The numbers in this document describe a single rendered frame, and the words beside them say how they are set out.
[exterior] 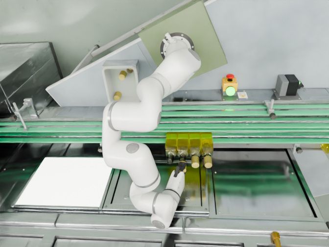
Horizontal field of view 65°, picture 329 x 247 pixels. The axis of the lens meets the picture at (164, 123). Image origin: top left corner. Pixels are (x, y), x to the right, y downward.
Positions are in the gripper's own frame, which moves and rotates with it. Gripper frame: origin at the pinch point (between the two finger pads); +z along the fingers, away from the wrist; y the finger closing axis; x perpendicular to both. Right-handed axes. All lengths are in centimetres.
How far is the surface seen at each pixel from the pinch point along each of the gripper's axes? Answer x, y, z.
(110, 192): 30.9, -12.0, -13.2
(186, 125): 4.4, 6.4, 23.0
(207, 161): -10.1, 1.7, 5.8
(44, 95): 121, -7, 48
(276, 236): -41.4, -12.1, -12.2
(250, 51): -20, 36, 51
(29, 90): 117, 5, 35
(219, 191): -16.4, -16.0, 5.9
